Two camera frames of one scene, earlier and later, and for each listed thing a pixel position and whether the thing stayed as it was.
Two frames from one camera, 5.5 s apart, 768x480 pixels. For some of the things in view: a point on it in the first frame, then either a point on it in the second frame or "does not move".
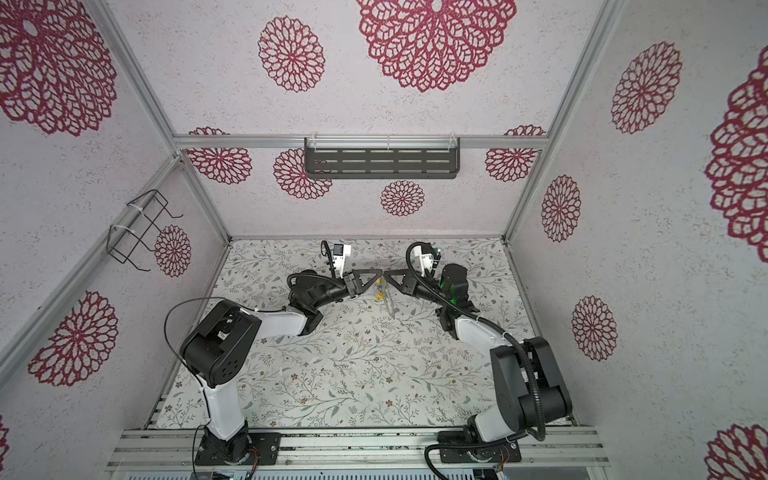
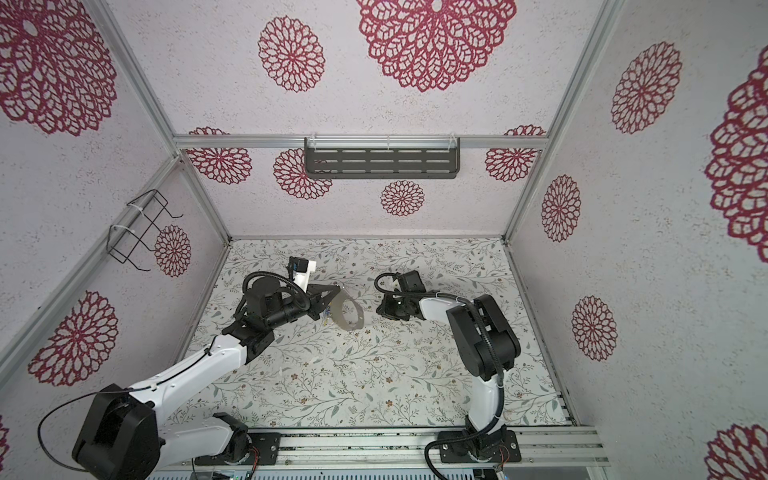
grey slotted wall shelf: (382, 158) does not move
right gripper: (410, 283) → (386, 308)
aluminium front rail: (357, 450) does not move
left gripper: (354, 276) → (314, 295)
